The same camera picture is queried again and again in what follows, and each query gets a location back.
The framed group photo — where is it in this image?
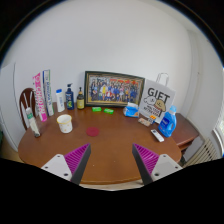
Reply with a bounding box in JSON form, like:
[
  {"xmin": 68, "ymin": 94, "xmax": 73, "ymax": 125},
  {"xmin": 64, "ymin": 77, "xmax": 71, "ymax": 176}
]
[{"xmin": 83, "ymin": 70, "xmax": 146, "ymax": 108}]

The white paper gift bag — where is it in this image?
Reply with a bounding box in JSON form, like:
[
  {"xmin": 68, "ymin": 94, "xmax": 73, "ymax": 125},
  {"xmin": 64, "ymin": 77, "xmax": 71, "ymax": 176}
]
[{"xmin": 138, "ymin": 72, "xmax": 177, "ymax": 125}]

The white remote control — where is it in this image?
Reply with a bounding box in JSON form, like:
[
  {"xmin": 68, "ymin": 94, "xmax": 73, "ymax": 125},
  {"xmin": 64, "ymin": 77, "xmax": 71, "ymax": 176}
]
[{"xmin": 150, "ymin": 128, "xmax": 165, "ymax": 143}]

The long pink box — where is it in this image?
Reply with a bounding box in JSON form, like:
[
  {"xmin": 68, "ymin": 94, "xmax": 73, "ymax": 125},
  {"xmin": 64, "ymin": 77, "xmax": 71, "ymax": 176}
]
[{"xmin": 32, "ymin": 72, "xmax": 49, "ymax": 123}]

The flat round red coaster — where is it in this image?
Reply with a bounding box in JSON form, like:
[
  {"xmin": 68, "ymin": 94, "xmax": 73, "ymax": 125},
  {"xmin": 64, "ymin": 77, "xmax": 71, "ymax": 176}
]
[{"xmin": 85, "ymin": 126, "xmax": 101, "ymax": 138}]

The white green-print tube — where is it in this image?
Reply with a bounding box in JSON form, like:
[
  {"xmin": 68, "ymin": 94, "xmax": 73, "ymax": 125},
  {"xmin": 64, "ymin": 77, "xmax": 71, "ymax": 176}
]
[{"xmin": 25, "ymin": 107, "xmax": 42, "ymax": 139}]

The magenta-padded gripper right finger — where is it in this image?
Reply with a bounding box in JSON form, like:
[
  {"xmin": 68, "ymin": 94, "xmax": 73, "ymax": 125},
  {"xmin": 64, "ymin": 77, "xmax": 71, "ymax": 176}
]
[{"xmin": 131, "ymin": 143, "xmax": 184, "ymax": 186}]

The white yellow-rimmed cup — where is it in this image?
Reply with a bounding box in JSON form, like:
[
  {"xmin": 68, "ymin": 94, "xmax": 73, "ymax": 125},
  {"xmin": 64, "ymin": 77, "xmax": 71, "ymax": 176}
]
[{"xmin": 56, "ymin": 113, "xmax": 74, "ymax": 134}]

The white radiator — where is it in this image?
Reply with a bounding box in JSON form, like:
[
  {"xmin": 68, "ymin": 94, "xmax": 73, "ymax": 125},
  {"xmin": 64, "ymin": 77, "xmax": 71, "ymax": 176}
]
[{"xmin": 184, "ymin": 136, "xmax": 219, "ymax": 168}]

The white blue-capped lotion bottle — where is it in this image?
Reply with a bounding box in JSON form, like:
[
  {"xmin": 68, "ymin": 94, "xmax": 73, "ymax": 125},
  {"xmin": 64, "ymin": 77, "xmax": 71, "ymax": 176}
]
[{"xmin": 55, "ymin": 88, "xmax": 66, "ymax": 113}]

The blue tissue pack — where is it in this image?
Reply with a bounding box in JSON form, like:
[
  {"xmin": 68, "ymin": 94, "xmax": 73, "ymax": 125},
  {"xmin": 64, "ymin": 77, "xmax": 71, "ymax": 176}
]
[{"xmin": 122, "ymin": 101, "xmax": 140, "ymax": 119}]

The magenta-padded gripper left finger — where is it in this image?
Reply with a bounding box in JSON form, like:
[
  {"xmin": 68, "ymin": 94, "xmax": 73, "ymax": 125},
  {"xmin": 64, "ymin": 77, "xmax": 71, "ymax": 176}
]
[{"xmin": 40, "ymin": 143, "xmax": 92, "ymax": 186}]

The brown side cabinet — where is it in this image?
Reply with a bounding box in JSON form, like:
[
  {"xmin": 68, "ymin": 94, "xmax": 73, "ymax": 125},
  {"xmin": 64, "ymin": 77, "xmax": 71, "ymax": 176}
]
[{"xmin": 169, "ymin": 112, "xmax": 201, "ymax": 161}]

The small patterned snack packet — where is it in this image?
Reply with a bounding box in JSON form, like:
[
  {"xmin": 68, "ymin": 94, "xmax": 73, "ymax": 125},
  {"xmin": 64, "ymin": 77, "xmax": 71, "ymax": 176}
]
[{"xmin": 137, "ymin": 116, "xmax": 153, "ymax": 128}]

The amber pump bottle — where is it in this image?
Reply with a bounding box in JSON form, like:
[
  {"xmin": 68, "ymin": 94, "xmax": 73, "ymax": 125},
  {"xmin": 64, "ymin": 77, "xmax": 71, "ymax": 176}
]
[{"xmin": 76, "ymin": 86, "xmax": 86, "ymax": 110}]

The long white green box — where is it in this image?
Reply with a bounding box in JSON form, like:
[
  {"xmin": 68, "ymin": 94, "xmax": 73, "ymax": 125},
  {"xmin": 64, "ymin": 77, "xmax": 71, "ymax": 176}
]
[{"xmin": 42, "ymin": 69, "xmax": 55, "ymax": 117}]

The dark blue pump bottle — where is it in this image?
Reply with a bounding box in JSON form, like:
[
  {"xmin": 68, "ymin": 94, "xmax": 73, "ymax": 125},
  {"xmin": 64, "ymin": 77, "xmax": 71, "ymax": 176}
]
[{"xmin": 65, "ymin": 82, "xmax": 75, "ymax": 111}]

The white flat board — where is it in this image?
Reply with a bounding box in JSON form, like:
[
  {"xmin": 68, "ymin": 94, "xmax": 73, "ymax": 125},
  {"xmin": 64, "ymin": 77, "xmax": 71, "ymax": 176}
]
[{"xmin": 0, "ymin": 63, "xmax": 17, "ymax": 149}]

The blue detergent bottle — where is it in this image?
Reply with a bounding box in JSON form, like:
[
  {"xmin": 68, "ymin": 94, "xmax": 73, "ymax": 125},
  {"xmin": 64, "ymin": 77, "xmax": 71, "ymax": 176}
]
[{"xmin": 157, "ymin": 105, "xmax": 178, "ymax": 138}]

